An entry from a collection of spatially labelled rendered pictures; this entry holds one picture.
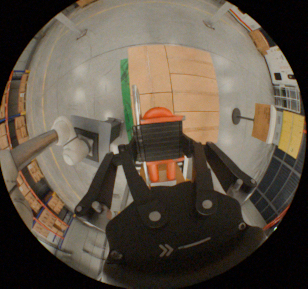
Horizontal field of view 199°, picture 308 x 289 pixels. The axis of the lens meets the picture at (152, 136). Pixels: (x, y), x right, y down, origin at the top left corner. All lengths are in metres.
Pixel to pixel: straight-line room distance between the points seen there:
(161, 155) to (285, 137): 7.36
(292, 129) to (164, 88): 7.27
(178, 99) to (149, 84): 0.31
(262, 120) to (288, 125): 5.55
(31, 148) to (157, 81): 1.04
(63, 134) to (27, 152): 0.31
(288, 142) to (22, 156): 7.95
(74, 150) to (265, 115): 2.37
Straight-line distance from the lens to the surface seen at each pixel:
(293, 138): 7.38
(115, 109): 1.52
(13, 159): 0.55
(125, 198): 1.35
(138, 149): 0.15
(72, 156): 0.71
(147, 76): 0.92
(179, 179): 0.81
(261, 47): 6.92
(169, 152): 0.16
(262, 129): 1.88
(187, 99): 0.95
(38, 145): 0.60
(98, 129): 0.80
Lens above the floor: 1.40
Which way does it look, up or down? 73 degrees down
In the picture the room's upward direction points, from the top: 175 degrees clockwise
